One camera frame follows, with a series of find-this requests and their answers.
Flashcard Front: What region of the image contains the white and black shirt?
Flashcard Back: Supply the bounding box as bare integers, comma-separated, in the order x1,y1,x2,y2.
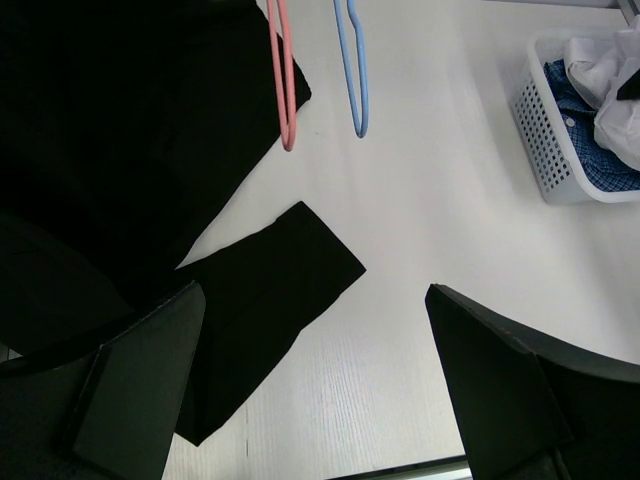
564,21,639,170

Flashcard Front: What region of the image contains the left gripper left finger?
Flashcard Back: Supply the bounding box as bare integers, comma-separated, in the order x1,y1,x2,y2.
1,282,206,479

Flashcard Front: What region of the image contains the blue plaid shirt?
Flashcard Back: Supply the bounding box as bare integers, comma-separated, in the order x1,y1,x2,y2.
543,60,639,192

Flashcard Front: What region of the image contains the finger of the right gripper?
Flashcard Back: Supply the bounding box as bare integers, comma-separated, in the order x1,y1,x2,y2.
616,73,640,100

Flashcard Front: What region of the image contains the white plastic basket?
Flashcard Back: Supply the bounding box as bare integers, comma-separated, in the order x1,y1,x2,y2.
510,27,639,205

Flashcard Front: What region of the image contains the blue wire hanger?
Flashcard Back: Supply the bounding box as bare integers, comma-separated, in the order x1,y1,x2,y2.
331,0,372,139

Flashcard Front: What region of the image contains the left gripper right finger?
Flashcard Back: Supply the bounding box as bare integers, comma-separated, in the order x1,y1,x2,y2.
425,284,639,479

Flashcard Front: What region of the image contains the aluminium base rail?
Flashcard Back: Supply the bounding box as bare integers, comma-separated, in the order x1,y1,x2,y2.
334,455,473,480

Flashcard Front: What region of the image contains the pink wire hanger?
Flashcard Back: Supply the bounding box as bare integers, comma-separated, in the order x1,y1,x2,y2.
266,0,297,152

